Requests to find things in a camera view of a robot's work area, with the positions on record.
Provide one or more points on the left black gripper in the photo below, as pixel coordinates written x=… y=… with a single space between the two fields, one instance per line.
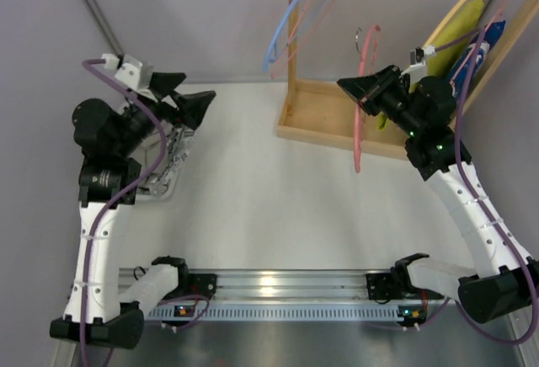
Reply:
x=162 y=106

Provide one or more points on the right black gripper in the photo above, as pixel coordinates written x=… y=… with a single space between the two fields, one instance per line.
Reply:
x=383 y=90

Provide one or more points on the pink trouser hanger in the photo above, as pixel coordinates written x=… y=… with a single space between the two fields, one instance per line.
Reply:
x=368 y=53

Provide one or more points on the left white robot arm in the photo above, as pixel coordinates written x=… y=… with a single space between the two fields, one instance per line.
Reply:
x=97 y=313

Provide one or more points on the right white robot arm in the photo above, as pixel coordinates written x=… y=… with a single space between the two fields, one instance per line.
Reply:
x=504 y=276

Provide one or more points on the blue patterned trousers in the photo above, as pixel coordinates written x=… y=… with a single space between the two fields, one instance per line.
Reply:
x=458 y=72

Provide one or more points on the blue hanger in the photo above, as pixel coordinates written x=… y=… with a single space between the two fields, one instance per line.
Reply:
x=290 y=17

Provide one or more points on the green trousers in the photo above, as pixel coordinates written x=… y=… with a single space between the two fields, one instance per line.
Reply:
x=464 y=21

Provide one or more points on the pink hanger right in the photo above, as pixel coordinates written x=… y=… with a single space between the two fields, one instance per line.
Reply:
x=514 y=28

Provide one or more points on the wooden clothes rack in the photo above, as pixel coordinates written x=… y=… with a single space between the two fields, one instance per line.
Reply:
x=318 y=112

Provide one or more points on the black white printed cloth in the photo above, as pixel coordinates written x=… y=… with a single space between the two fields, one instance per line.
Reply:
x=179 y=142

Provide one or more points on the white plastic basket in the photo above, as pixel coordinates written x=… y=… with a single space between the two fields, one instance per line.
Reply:
x=158 y=186

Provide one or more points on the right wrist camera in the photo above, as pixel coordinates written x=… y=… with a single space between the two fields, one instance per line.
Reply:
x=419 y=62

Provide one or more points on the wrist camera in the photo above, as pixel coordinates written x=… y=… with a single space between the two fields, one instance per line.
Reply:
x=419 y=62
x=132 y=73

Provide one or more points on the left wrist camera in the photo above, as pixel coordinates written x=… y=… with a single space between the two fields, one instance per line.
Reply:
x=132 y=73

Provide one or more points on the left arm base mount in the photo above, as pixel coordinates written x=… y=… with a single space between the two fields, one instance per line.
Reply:
x=198 y=284

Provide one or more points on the aluminium rail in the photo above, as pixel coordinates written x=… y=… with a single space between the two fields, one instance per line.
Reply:
x=289 y=285

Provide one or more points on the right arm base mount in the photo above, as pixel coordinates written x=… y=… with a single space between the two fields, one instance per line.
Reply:
x=382 y=287

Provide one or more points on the slotted cable duct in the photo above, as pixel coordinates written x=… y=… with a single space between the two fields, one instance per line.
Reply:
x=287 y=312

